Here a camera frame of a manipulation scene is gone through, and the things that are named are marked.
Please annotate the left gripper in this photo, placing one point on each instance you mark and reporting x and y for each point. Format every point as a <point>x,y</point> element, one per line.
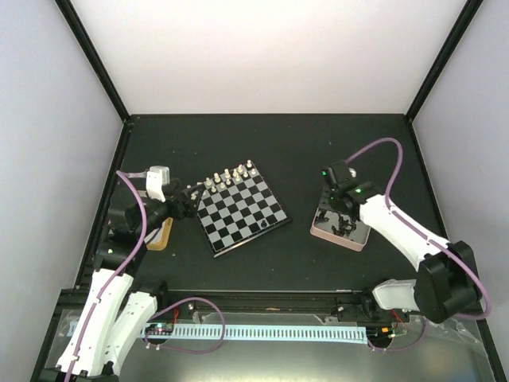
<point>190,208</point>

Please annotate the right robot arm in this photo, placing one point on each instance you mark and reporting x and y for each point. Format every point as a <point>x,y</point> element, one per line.
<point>445,283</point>

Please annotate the white second left arm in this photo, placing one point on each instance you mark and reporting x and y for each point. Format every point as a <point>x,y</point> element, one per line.
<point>146,297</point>

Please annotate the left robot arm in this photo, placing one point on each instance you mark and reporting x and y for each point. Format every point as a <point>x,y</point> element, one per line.
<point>118,305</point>

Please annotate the white second right arm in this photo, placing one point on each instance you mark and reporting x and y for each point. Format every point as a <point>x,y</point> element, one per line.
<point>387,295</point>

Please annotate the pile of black chess pieces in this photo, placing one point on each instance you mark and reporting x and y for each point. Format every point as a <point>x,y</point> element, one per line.
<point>334,223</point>

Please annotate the small circuit board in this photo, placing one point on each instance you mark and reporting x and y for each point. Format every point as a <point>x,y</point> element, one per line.
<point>160,329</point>

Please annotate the pink metal tin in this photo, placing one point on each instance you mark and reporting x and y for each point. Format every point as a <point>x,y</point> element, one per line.
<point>356,241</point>

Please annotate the black and white chessboard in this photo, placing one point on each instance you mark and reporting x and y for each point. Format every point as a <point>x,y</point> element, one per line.
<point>231,217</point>

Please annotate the yellow metal tin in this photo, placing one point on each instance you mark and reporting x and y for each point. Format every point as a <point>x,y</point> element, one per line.
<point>159,238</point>

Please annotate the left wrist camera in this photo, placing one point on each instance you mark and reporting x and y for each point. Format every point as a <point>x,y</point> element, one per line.
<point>156,178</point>

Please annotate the light blue slotted cable duct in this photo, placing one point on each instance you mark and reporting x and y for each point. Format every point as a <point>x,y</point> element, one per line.
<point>230,332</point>

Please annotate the black frame post left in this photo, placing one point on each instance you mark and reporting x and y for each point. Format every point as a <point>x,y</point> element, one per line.
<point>81,35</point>

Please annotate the black frame post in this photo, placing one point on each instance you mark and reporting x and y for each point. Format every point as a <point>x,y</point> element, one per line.
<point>460,26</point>
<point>81,35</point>

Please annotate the black frame post right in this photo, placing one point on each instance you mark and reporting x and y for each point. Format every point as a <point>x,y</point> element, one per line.
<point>460,26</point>

